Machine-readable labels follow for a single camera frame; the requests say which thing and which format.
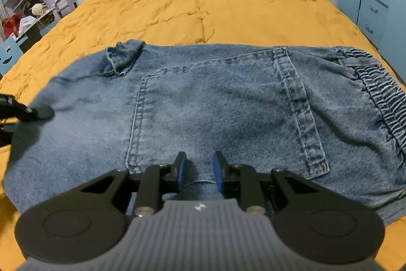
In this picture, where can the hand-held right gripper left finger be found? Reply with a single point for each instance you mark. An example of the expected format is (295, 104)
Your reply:
(180, 169)

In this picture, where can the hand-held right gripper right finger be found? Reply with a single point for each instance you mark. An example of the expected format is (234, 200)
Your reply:
(219, 171)

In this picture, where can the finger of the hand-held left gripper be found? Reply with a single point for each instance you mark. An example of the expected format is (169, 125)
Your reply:
(41, 113)

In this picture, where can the blue denim pants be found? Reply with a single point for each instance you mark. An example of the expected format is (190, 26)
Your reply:
(222, 106)

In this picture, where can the blue smiley chair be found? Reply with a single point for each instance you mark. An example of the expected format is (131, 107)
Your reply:
(8, 55)

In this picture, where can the desk with blue drawer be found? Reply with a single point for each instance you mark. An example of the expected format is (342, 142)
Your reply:
(44, 26)

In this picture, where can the white cloth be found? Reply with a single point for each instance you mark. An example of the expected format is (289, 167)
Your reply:
(27, 23)

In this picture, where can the red bag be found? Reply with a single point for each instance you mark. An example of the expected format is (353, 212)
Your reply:
(11, 25)

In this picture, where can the cream round globe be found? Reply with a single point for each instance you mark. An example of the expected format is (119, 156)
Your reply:
(38, 9)

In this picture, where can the yellow quilted blanket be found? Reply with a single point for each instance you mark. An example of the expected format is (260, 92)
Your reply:
(206, 4)

